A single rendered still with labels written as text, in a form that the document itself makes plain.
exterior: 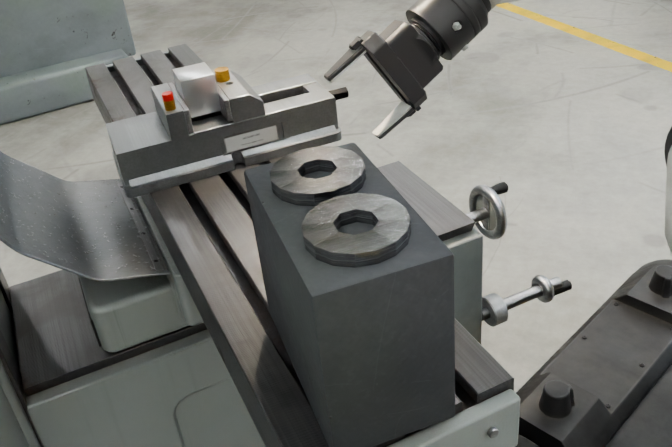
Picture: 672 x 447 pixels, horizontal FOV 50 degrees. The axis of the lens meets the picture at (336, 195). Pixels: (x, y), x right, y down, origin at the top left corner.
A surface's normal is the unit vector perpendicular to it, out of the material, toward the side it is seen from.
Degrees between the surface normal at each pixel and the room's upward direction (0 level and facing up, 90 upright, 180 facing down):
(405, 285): 90
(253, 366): 0
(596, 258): 0
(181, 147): 90
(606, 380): 0
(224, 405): 90
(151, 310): 90
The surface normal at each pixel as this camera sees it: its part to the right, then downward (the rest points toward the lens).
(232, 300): -0.09, -0.85
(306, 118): 0.39, 0.45
